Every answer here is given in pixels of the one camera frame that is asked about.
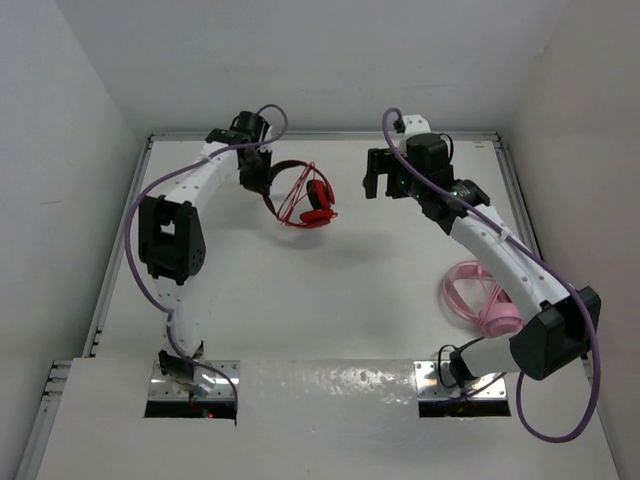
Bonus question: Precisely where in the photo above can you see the red black headphones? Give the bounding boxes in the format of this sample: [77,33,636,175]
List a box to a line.
[262,160,338,229]

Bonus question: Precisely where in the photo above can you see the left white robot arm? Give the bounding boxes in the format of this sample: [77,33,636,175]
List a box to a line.
[131,111,275,396]

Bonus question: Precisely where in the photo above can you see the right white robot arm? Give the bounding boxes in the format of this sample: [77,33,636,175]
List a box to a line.
[363,133,601,388]

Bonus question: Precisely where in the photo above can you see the pink headphones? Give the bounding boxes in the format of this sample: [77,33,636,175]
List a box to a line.
[440,260,524,338]

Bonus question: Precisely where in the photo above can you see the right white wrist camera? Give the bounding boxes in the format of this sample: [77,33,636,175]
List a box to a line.
[398,114,432,152]

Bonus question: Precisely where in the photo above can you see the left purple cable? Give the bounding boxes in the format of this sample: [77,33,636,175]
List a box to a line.
[123,103,290,411]

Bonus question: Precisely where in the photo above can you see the purple cable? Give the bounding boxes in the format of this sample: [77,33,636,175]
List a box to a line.
[123,103,290,411]
[382,107,601,444]

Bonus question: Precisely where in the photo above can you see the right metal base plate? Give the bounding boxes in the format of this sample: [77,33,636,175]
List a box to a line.
[413,359,510,402]

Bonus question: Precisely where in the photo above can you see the metal base plate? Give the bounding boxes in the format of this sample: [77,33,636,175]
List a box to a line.
[413,359,510,402]
[147,360,234,402]

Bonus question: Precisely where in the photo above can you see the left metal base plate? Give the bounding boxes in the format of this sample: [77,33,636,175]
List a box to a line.
[147,360,234,402]

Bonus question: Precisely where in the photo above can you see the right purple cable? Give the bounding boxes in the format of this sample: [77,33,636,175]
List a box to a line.
[382,107,601,444]

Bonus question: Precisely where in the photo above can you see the aluminium table frame rail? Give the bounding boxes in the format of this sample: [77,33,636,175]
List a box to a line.
[14,130,591,480]

